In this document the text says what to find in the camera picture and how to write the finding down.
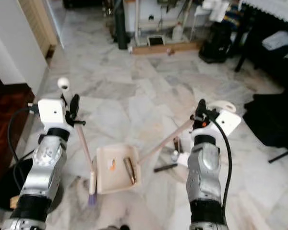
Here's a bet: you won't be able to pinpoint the white carton box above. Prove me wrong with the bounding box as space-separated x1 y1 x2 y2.
178 153 191 166

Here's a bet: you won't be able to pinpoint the dark rolled mat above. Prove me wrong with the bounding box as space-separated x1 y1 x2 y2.
113 0 129 50

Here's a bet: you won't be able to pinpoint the dark wooden staircase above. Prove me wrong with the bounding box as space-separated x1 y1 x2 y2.
0 69 36 190

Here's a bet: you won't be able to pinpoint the white plastic bag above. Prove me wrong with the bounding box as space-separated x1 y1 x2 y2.
262 30 288 51

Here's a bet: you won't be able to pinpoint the long wooden board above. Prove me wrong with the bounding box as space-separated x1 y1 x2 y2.
130 41 202 56

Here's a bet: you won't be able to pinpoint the pink broom with purple bristles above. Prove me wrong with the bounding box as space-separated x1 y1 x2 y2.
57 77 98 207

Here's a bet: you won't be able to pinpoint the beige long-handled dustpan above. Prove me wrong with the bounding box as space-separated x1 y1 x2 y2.
96 99 237 195

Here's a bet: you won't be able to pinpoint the brown wooden stick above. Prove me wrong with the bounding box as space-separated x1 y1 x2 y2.
124 157 137 185

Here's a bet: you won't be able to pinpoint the light wood block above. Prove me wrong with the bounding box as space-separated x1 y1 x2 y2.
10 194 20 209

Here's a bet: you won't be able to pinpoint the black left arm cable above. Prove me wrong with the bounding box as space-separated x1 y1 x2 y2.
7 106 41 192

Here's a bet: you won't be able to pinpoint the dark thin stick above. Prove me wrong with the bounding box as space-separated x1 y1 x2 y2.
154 163 178 173

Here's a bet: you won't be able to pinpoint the white lace tablecloth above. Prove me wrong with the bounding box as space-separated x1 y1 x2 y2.
240 0 288 27

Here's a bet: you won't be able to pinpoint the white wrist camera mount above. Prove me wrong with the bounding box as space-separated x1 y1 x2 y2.
204 110 242 142
37 99 72 135

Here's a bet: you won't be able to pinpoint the white frame sewing table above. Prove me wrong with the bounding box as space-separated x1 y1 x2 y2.
132 0 202 46

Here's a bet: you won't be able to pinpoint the black cloth drape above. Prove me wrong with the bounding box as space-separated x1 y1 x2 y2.
242 93 288 149

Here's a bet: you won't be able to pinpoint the white hanging cloths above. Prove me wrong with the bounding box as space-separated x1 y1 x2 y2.
202 0 243 22

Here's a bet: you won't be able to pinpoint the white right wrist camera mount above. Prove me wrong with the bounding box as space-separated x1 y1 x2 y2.
204 110 242 142

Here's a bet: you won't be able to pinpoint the black backpack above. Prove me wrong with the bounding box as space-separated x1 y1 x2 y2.
198 22 240 64

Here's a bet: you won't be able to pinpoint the black table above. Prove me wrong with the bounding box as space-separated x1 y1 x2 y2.
234 10 288 94

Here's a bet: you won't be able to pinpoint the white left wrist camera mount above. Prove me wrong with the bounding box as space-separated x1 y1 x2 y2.
37 99 72 135

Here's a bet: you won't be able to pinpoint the white plastic jug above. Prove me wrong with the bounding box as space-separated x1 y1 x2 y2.
170 22 185 41

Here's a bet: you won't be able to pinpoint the wooden louvre door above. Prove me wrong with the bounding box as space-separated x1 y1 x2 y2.
19 0 58 58

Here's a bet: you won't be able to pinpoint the small black framed panel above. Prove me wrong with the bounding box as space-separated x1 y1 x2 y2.
148 35 165 46

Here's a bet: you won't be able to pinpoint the black round bin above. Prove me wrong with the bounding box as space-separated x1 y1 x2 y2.
0 158 65 211

